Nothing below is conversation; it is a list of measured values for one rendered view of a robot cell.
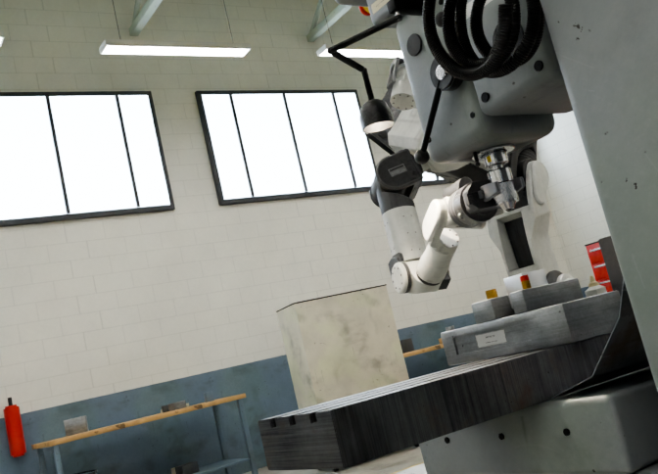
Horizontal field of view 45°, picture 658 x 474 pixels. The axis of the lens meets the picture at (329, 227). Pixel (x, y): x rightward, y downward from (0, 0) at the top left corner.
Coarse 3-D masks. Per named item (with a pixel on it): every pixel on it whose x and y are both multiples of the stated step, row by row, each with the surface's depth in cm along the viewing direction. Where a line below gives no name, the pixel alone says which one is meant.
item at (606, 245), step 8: (600, 240) 171; (608, 240) 170; (600, 248) 171; (608, 248) 170; (608, 256) 170; (616, 256) 169; (608, 264) 170; (616, 264) 169; (608, 272) 170; (616, 272) 169; (616, 280) 169; (616, 288) 169
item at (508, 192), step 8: (496, 176) 154; (504, 176) 153; (512, 176) 155; (504, 184) 153; (512, 184) 153; (504, 192) 153; (512, 192) 153; (496, 200) 154; (504, 200) 153; (512, 200) 153
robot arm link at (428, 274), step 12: (432, 252) 183; (408, 264) 194; (420, 264) 188; (432, 264) 185; (444, 264) 185; (420, 276) 189; (432, 276) 187; (444, 276) 189; (420, 288) 192; (432, 288) 192; (444, 288) 196
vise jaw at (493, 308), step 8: (504, 296) 152; (472, 304) 154; (480, 304) 152; (488, 304) 150; (496, 304) 150; (504, 304) 151; (480, 312) 152; (488, 312) 151; (496, 312) 150; (504, 312) 150; (512, 312) 151; (480, 320) 153; (488, 320) 151
